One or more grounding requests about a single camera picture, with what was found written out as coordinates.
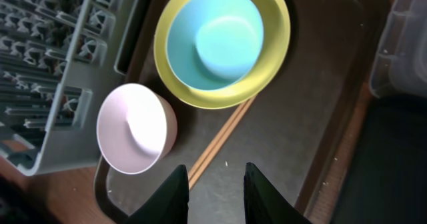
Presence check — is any wooden chopstick right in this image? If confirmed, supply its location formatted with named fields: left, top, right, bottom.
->
left=188, top=94, right=258, bottom=190

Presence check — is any black waste tray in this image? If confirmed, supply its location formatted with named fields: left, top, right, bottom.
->
left=331, top=94, right=426, bottom=224

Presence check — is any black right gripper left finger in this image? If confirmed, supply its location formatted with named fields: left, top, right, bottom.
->
left=125, top=165, right=189, bottom=224

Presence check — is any grey plastic dishwasher rack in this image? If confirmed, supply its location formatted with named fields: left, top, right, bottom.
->
left=1, top=0, right=148, bottom=176

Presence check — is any light blue bowl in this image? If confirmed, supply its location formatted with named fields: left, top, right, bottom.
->
left=166, top=0, right=264, bottom=91

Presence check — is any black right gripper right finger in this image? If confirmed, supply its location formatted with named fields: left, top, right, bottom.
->
left=244, top=162, right=310, bottom=224

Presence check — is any clear plastic bin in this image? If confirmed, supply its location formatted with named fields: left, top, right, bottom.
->
left=369, top=0, right=426, bottom=98

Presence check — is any pink bowl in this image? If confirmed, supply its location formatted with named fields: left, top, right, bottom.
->
left=96, top=83, right=177, bottom=175

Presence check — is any yellow round plate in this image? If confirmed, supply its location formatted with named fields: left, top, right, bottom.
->
left=153, top=0, right=291, bottom=109

